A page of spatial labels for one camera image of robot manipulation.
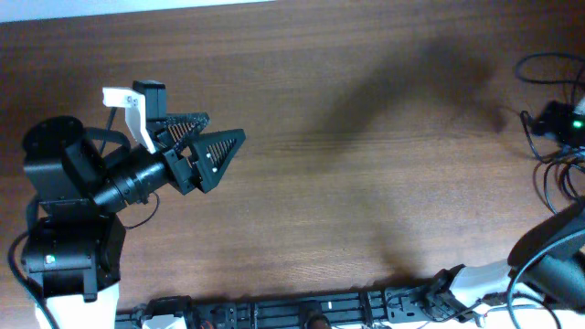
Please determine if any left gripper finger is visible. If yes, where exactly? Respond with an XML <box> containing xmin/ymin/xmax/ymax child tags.
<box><xmin>155</xmin><ymin>112</ymin><xmax>210</xmax><ymax>149</ymax></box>
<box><xmin>188</xmin><ymin>129</ymin><xmax>246</xmax><ymax>193</ymax></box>

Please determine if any black usb cable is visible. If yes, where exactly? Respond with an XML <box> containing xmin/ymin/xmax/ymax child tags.
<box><xmin>518</xmin><ymin>110</ymin><xmax>554</xmax><ymax>164</ymax></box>
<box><xmin>514</xmin><ymin>51</ymin><xmax>585</xmax><ymax>106</ymax></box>

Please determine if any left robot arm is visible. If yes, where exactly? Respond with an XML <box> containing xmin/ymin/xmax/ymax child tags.
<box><xmin>7</xmin><ymin>113</ymin><xmax>246</xmax><ymax>328</ymax></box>

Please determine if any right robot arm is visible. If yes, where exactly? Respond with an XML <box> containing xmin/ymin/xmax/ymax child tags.
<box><xmin>420</xmin><ymin>101</ymin><xmax>584</xmax><ymax>323</ymax></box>

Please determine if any right camera black cable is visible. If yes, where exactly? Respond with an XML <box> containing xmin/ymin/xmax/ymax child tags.
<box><xmin>505</xmin><ymin>226</ymin><xmax>585</xmax><ymax>329</ymax></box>

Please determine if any camera black cable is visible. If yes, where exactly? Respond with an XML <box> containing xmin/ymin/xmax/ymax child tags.
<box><xmin>505</xmin><ymin>226</ymin><xmax>585</xmax><ymax>329</ymax></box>
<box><xmin>5</xmin><ymin>105</ymin><xmax>116</xmax><ymax>329</ymax></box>

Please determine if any left camera black cable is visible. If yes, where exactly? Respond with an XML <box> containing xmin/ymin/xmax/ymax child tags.
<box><xmin>5</xmin><ymin>105</ymin><xmax>116</xmax><ymax>329</ymax></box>

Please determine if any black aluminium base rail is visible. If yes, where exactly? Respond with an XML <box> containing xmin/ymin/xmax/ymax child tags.
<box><xmin>114</xmin><ymin>284</ymin><xmax>481</xmax><ymax>329</ymax></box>

